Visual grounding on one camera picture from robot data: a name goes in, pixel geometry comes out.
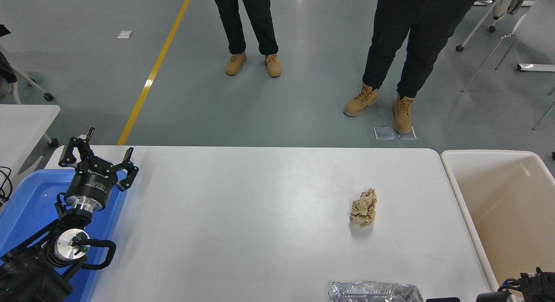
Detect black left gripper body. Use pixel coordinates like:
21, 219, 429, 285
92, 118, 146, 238
65, 164, 119, 205

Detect silver foil tray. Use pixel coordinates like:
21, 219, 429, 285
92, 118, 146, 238
328, 281, 425, 302

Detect blue plastic tray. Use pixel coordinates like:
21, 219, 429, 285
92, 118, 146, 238
0, 169, 128, 302

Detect large pale bin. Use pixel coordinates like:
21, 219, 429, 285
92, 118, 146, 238
440, 149, 555, 302

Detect white wheeled stand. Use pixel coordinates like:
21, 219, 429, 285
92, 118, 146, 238
0, 44, 55, 104

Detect crumpled tan paper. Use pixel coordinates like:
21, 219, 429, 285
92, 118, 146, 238
350, 188, 378, 228

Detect person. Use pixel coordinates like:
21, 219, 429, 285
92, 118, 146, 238
343, 0, 484, 134
211, 0, 282, 78

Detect white flat bar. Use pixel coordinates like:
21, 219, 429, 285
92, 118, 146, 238
517, 63, 555, 72

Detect white wheeled rack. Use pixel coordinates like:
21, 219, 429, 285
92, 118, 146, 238
455, 0, 512, 52

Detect white chair chrome legs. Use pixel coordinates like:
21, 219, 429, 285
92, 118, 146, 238
461, 0, 555, 92

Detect beige hanging garment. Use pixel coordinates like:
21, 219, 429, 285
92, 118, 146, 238
492, 0, 533, 15

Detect black cable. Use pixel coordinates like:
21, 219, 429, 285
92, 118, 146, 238
0, 166, 13, 207

